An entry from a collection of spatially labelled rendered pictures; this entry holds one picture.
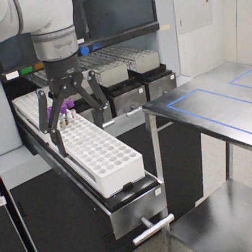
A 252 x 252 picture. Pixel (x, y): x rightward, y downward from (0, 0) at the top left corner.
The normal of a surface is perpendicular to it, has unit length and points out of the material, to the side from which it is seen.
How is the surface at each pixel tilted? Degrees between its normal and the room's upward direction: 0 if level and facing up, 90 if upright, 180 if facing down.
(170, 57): 90
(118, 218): 90
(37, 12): 103
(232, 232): 0
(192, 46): 90
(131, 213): 90
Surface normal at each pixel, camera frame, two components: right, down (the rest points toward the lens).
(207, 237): -0.17, -0.87
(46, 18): 0.45, 0.61
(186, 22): 0.56, 0.30
